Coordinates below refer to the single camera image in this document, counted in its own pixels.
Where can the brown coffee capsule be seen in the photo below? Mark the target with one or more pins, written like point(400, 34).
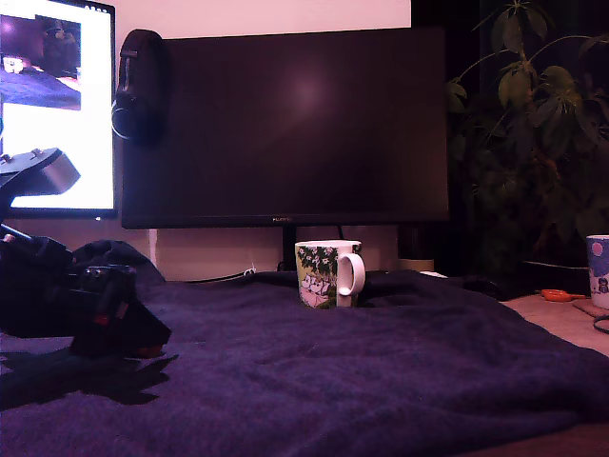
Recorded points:
point(152, 352)

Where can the white cup with blue print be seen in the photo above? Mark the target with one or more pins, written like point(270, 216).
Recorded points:
point(598, 266)

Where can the black monitor stand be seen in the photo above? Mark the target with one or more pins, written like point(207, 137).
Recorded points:
point(289, 247)

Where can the white mug with cartoon print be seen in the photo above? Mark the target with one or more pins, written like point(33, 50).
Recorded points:
point(314, 285)

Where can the dark blue cloth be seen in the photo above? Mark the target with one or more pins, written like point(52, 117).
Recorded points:
point(333, 381)

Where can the lit computer monitor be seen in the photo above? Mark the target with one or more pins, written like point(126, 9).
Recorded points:
point(95, 119)

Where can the black headphones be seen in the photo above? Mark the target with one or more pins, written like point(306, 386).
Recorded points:
point(143, 95)

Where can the large black monitor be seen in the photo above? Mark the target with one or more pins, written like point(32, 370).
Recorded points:
point(309, 143)

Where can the small white flat item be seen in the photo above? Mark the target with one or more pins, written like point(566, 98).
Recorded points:
point(433, 274)

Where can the black low device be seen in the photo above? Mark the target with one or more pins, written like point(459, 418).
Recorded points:
point(485, 285)

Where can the dark plant pot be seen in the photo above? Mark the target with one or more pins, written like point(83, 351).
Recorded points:
point(552, 278)

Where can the orange scissors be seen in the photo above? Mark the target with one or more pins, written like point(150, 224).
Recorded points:
point(556, 295)

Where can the cork coaster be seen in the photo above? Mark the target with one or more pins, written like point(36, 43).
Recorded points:
point(590, 308)

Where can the green houseplant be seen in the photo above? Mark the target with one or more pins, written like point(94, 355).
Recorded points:
point(523, 85)

